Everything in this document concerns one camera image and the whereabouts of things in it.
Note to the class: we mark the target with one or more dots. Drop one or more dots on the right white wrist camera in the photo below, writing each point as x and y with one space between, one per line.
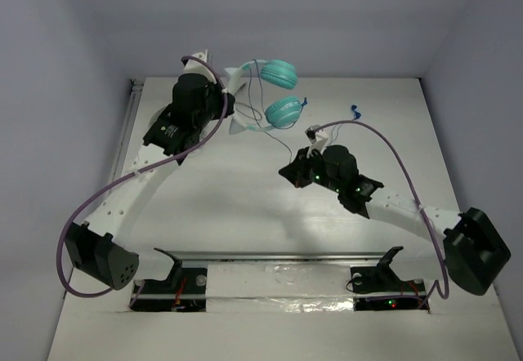
318 138

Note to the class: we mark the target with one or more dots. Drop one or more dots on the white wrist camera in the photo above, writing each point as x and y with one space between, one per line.
318 138
193 66

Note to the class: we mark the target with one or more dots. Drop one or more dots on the white over-ear headphones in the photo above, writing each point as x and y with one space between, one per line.
163 113

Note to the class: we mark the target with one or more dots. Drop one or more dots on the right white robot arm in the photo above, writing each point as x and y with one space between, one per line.
474 252

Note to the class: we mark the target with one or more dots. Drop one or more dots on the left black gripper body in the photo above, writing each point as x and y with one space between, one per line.
225 102

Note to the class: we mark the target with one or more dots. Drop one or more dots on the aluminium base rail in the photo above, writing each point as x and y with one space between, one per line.
369 282

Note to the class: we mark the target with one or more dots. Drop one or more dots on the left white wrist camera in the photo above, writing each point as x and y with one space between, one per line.
193 66

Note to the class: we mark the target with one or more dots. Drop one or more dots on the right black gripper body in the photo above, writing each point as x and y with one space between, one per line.
312 168

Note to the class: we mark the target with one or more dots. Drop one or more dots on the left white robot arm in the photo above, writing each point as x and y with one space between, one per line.
98 246

